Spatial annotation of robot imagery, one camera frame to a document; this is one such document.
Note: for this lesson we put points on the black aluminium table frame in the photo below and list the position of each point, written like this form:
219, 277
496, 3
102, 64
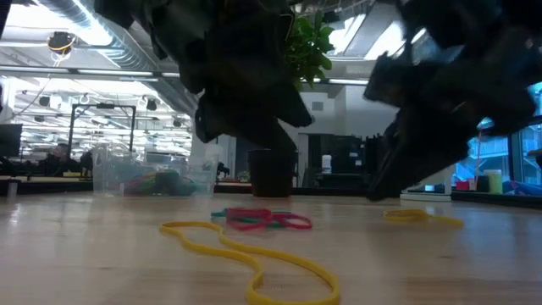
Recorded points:
487, 199

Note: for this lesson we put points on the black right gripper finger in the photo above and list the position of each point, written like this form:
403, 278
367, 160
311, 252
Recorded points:
415, 161

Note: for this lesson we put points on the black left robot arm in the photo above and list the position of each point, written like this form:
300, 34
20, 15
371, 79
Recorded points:
190, 17

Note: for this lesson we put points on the light green cup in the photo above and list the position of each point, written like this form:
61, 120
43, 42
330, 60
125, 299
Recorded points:
493, 182

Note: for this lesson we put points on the red rubber band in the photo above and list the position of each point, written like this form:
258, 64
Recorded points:
250, 213
133, 188

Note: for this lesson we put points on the blue rubber band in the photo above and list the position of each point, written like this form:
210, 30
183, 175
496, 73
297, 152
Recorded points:
218, 214
188, 188

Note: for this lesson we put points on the black cup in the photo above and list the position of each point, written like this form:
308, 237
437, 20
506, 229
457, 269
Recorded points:
482, 184

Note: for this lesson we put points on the clear plastic bin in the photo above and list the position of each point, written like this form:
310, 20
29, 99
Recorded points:
110, 178

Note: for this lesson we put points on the black cabinet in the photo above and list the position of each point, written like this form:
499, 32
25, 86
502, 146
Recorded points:
347, 156

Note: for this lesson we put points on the round black ceiling device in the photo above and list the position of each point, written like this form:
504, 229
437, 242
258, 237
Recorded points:
61, 41

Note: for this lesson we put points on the small red box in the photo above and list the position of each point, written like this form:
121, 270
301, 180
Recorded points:
462, 186

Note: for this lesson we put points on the yellow rubber band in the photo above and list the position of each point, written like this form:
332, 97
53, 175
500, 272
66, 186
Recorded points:
402, 215
203, 250

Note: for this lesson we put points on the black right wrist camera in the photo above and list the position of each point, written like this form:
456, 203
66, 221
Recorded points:
394, 80

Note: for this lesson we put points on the white canister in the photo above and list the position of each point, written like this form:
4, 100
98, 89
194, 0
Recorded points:
326, 164

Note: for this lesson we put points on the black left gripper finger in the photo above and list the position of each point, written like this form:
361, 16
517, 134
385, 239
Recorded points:
228, 118
283, 123

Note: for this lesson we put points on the long ceiling tube light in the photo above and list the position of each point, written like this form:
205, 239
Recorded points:
347, 81

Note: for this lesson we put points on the black metal gantry frame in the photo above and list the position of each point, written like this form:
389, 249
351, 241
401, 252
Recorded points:
101, 106

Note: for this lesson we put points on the green plant in black pot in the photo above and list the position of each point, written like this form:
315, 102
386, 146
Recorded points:
271, 178

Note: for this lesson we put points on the person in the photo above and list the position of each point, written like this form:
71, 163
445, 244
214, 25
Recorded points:
59, 159

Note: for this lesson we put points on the black monitor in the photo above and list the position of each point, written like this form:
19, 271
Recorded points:
10, 140

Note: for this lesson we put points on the wide black rubber band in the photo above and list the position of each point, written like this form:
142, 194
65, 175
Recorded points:
167, 182

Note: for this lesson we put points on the green rubber band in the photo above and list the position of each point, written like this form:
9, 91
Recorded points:
148, 184

